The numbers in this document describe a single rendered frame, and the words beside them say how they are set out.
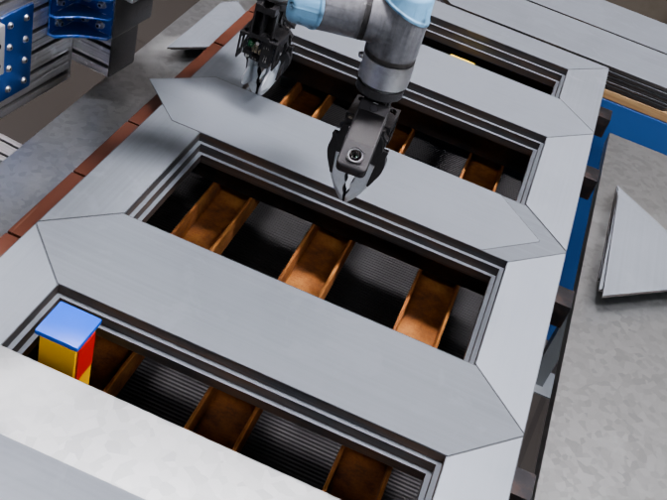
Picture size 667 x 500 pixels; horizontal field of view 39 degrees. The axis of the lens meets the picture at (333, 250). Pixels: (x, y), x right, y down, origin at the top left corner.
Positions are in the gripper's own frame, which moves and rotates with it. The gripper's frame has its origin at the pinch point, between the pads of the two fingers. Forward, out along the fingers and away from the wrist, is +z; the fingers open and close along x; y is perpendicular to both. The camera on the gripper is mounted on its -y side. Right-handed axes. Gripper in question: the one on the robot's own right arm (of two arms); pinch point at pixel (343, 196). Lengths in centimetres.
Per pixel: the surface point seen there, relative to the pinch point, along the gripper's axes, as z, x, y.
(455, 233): 6.3, -18.3, 10.4
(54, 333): 3, 24, -45
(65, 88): 92, 115, 124
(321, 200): 8.9, 4.6, 8.7
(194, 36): 20, 51, 63
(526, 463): 93, -58, 50
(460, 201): 6.3, -17.2, 19.8
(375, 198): 6.1, -3.8, 11.1
